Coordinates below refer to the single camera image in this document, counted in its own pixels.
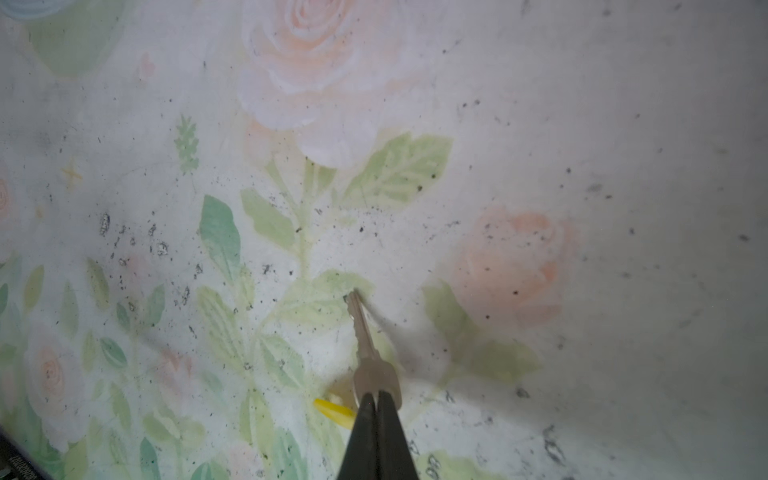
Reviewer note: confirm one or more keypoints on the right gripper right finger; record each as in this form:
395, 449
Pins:
394, 460

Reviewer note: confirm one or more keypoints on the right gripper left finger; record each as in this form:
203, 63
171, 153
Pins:
360, 461

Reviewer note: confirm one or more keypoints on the yellow tagged key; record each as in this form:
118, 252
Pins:
373, 374

